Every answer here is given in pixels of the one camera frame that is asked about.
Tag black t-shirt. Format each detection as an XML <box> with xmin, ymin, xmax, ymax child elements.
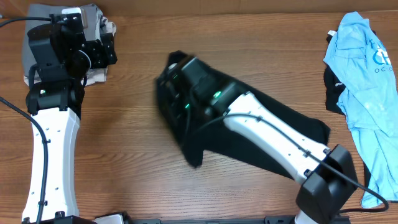
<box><xmin>154</xmin><ymin>50</ymin><xmax>331</xmax><ymax>180</ymax></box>

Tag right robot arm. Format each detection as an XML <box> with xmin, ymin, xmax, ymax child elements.
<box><xmin>155</xmin><ymin>54</ymin><xmax>357</xmax><ymax>223</ymax></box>

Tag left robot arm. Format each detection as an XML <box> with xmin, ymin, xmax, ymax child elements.
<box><xmin>22</xmin><ymin>8</ymin><xmax>117</xmax><ymax>223</ymax></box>

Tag folded beige garment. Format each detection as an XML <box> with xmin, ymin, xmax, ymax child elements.
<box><xmin>22</xmin><ymin>16</ymin><xmax>116</xmax><ymax>85</ymax></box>

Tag folded grey trousers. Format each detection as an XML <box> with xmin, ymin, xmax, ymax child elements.
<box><xmin>22</xmin><ymin>4</ymin><xmax>103</xmax><ymax>77</ymax></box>

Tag black garment under blue shirt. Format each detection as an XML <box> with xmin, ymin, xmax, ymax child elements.
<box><xmin>323</xmin><ymin>30</ymin><xmax>377</xmax><ymax>115</ymax></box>

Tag light blue t-shirt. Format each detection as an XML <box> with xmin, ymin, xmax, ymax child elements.
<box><xmin>323</xmin><ymin>12</ymin><xmax>397</xmax><ymax>202</ymax></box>

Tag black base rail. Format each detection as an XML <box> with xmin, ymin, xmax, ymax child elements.
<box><xmin>93</xmin><ymin>211</ymin><xmax>351</xmax><ymax>224</ymax></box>

